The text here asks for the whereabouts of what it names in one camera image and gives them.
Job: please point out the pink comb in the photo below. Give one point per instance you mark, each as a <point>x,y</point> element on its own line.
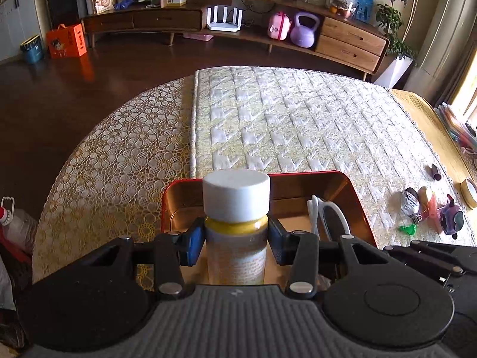
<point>433,214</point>

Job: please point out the wooden tv cabinet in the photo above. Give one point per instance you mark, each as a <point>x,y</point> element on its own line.
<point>346,41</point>

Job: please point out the blue trash bin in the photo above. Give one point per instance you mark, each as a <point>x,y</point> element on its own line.
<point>32,49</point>

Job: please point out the quilted cream table mat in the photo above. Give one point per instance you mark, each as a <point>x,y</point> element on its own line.
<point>280,120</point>

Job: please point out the orange gift box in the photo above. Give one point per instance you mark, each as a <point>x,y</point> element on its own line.
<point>66,41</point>

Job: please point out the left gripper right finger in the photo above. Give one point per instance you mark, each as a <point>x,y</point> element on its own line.
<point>298,249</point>

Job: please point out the beige garlic shaped toy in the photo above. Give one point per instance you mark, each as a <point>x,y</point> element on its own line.
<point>425,194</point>

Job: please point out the blue box on cabinet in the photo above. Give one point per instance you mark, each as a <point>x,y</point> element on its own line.
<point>364,9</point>

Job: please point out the bag of fruit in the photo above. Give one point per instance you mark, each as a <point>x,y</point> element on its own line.
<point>343,8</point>

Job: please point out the purple kettlebell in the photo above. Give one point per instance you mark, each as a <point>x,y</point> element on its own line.
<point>302,35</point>

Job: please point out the potted green tree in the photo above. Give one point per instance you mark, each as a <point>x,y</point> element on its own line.
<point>390,21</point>

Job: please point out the pink toy case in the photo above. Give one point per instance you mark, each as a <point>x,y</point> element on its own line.
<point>279,26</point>

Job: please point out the white wifi router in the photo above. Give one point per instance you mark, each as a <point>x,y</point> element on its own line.
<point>224,19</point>

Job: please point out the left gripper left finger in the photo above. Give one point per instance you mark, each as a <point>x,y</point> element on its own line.
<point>173,250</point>

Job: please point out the red metal tin box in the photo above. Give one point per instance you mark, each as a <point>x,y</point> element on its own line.
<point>182,204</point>

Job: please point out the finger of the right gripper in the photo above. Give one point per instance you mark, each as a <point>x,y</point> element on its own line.
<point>425,264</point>
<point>450,253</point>

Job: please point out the plastic water bottle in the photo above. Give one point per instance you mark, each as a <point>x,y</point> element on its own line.
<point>17,226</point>

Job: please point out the round metal tin lid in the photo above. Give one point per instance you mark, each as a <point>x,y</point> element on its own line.
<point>469,192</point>

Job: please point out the purple sheep toy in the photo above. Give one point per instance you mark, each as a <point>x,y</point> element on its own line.
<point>451,217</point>

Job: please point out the lace tablecloth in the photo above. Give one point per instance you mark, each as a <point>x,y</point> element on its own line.
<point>112,184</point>

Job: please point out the green small toy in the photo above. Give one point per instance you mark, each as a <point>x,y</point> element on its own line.
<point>409,230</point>

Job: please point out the white frame sunglasses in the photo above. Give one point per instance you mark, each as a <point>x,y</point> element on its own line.
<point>329,215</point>

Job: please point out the white yellow bottle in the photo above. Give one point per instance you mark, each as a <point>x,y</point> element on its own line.
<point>236,204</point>

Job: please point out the metal nail clipper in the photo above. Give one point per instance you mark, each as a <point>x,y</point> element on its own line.
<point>419,217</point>

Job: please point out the white standing air conditioner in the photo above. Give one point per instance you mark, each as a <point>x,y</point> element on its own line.
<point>443,48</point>

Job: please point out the yellow table runner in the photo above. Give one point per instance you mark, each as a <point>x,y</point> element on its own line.
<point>428,122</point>

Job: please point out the stack of books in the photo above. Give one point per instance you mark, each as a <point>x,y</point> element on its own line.
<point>460,132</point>

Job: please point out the dark lipstick tube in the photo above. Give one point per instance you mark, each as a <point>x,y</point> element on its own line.
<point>436,174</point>

